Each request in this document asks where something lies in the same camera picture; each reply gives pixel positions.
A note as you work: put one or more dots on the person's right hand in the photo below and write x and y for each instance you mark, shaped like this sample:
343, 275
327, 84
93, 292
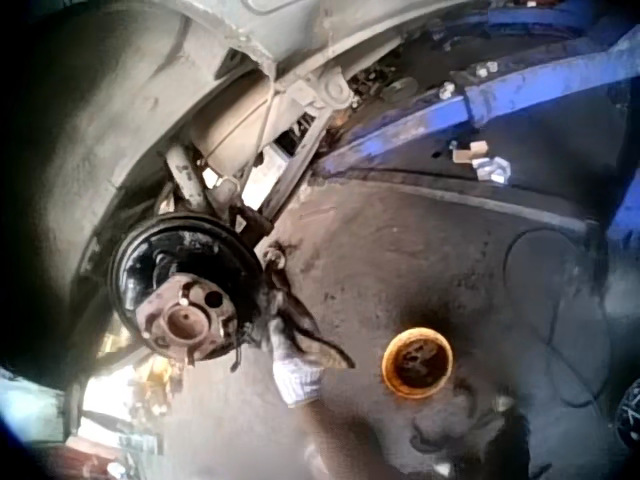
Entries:
460, 425

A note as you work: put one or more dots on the person's left hand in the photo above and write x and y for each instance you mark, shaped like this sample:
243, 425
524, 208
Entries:
295, 370

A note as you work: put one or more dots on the person's left fingers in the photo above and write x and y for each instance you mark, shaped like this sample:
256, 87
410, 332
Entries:
278, 325

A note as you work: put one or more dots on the dark rag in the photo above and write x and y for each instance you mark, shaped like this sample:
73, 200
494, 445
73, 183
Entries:
312, 336

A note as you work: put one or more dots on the rusty wheel hub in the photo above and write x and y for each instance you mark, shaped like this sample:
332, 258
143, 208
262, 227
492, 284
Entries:
187, 320

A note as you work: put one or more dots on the orange round container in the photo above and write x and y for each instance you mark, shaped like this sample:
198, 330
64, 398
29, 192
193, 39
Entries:
417, 362

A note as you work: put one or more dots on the black brake backing plate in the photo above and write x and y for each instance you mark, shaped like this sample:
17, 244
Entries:
145, 255

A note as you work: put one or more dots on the grey shock absorber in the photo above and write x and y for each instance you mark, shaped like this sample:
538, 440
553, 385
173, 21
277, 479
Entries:
186, 175

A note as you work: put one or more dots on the heap of workshop items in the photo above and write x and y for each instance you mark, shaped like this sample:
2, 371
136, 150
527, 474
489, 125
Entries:
115, 430

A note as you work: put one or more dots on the small white cardboard boxes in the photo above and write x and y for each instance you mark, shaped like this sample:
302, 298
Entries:
482, 160

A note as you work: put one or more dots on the round lift pad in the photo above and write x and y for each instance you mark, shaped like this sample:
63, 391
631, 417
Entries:
401, 90

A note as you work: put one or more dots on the raised grey car body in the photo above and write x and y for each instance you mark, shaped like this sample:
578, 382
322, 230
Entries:
150, 90

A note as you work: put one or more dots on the black tyre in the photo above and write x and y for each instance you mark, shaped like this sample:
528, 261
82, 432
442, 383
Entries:
629, 412

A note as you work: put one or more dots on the blue lift post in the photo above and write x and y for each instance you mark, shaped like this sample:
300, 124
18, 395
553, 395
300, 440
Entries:
627, 215

